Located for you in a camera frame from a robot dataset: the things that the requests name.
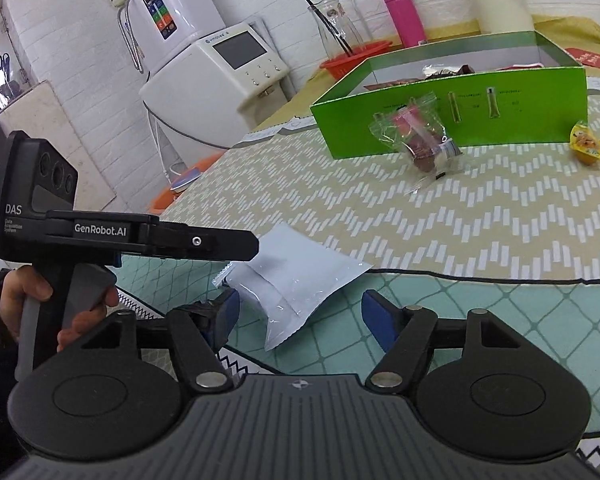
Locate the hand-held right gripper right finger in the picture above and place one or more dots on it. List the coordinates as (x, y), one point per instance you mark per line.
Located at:
(377, 315)

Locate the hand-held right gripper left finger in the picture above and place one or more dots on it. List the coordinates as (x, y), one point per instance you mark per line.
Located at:
(227, 310)

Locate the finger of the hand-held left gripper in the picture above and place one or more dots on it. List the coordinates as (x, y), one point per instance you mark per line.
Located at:
(205, 242)

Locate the white foil packet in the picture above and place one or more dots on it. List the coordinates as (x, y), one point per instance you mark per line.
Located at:
(290, 280)

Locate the green cardboard box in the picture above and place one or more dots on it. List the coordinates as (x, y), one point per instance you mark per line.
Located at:
(480, 105)

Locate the person's left hand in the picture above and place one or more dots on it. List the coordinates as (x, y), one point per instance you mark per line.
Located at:
(30, 287)

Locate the orange plastic basin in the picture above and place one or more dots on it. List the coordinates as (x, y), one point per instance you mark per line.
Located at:
(160, 202)

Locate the small round tin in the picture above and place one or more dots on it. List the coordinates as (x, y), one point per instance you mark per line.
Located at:
(186, 179)

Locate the patterned tablecloth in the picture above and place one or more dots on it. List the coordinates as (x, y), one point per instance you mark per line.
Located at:
(480, 210)

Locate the white appliance with screen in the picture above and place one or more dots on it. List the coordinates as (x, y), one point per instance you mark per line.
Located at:
(195, 90)

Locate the clear packet with pink label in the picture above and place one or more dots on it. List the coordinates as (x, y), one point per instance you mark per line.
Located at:
(420, 135)

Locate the red plastic basket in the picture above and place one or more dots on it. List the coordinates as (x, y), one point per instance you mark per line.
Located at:
(345, 65)

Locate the white water purifier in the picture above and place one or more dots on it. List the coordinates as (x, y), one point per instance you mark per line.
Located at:
(175, 15)

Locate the black straw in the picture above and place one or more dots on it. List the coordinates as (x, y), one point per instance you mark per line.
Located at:
(330, 27)

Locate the glass carafe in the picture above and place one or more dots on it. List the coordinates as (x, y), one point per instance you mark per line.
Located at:
(342, 25)

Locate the yellow jelly cup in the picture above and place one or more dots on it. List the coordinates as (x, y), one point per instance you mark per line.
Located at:
(587, 142)

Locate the pink thermos bottle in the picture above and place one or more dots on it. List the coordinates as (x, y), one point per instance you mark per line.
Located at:
(405, 15)

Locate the red envelope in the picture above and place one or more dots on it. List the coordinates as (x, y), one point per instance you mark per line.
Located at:
(595, 60)

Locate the yellow cloth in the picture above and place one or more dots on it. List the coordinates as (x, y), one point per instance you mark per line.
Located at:
(575, 25)

